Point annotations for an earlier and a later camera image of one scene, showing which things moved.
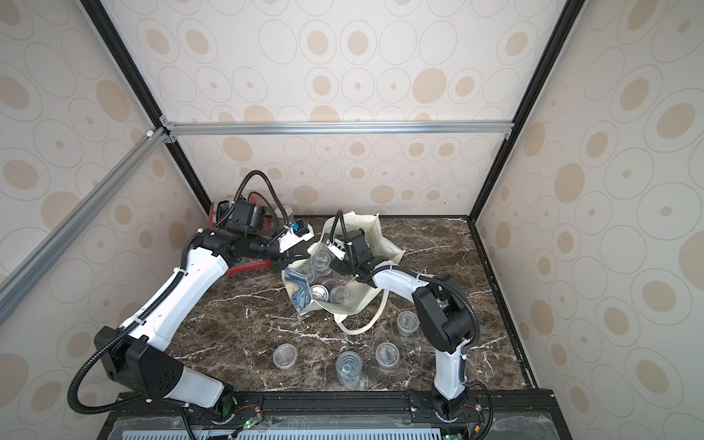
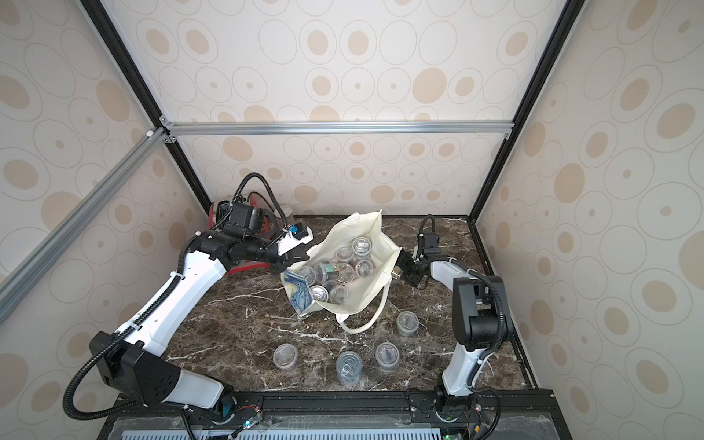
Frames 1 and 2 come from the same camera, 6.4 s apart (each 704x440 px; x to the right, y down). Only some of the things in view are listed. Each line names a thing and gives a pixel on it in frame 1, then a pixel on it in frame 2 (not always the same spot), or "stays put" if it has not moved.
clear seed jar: (349, 367) stays put
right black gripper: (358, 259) -> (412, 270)
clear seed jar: (387, 356) stays put
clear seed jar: (285, 356) stays put
